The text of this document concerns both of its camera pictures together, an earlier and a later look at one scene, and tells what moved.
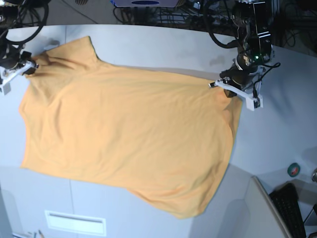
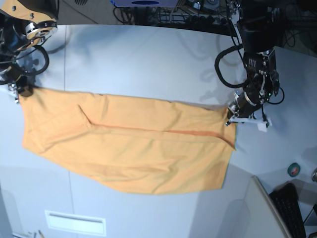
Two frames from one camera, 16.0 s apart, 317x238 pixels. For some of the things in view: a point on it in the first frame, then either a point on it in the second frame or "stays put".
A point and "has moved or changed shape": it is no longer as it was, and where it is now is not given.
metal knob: x=314 y=175 stays put
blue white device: x=145 y=3 stays put
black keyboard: x=286 y=198 stays put
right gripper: x=238 y=77 → x=246 y=103
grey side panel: x=255 y=216 stays put
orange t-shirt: x=167 y=137 has moved or changed shape
